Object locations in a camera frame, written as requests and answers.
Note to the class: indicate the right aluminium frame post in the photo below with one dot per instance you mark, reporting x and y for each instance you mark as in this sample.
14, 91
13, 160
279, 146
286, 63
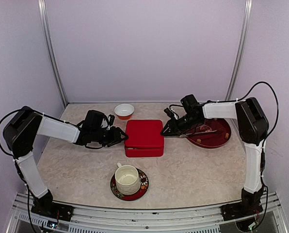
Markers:
240, 50

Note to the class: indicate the red chocolate box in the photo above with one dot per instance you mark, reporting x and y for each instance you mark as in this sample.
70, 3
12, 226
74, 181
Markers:
144, 152

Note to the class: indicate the round dark red tray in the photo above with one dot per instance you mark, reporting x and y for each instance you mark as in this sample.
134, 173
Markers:
211, 141

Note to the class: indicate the white and orange bowl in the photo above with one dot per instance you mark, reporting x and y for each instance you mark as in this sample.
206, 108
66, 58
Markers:
124, 111

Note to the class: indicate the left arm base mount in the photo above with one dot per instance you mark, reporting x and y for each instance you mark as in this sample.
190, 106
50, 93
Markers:
56, 211

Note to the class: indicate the red box lid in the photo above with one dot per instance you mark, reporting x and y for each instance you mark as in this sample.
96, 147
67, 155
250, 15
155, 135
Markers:
144, 134

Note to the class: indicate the front aluminium rail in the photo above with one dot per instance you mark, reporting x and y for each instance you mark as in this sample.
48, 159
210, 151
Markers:
92, 219

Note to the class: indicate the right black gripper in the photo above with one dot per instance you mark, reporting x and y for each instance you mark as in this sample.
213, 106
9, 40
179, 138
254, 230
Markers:
173, 127

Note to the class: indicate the left aluminium frame post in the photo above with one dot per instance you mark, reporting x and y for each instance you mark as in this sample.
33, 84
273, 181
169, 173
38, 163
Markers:
51, 53

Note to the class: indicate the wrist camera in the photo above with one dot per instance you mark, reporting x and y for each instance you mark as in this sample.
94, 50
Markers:
170, 112
110, 121

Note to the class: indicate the aluminium frame post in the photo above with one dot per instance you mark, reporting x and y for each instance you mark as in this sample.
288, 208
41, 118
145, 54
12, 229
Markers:
240, 50
51, 53

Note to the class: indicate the metal serving tongs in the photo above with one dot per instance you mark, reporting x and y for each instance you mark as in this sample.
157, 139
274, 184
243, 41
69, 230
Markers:
218, 131

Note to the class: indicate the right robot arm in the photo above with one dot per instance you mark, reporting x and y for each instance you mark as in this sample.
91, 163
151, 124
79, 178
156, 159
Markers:
253, 130

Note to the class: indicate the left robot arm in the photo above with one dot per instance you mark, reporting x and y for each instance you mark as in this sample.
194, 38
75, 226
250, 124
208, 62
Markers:
20, 129

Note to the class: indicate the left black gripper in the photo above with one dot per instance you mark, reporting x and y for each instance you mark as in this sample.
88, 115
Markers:
116, 137

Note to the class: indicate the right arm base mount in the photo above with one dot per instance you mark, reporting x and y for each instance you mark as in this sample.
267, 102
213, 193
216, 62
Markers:
238, 210

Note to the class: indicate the floral dark red saucer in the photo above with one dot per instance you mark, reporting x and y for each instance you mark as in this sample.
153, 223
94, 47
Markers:
144, 181

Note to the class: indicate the cream ceramic mug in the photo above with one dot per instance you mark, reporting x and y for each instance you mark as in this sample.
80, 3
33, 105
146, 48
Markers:
127, 179

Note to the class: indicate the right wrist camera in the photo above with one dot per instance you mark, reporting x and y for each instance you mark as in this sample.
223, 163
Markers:
170, 112

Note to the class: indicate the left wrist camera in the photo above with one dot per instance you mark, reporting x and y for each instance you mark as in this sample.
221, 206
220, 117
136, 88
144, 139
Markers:
110, 121

